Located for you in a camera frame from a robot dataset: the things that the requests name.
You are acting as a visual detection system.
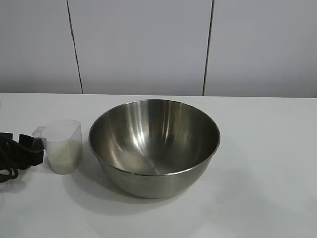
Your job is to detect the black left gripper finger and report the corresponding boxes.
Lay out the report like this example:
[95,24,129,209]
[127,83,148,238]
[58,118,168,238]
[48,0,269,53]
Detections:
[21,148,46,167]
[19,133,42,150]

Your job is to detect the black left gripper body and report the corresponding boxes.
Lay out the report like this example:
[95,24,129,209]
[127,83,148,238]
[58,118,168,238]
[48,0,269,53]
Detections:
[0,132,14,149]

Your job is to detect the white rice grains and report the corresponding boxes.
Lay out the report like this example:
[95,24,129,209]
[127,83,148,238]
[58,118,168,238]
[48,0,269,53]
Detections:
[48,139,83,175]

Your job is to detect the clear plastic measuring cup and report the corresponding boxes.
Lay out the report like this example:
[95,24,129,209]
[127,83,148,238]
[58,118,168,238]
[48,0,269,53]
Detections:
[32,119,84,175]

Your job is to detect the stainless steel mixing bowl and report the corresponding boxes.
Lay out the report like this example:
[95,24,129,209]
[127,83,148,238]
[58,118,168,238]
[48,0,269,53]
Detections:
[88,99,221,199]

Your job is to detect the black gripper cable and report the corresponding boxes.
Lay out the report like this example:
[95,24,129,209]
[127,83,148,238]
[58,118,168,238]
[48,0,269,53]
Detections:
[0,138,45,185]

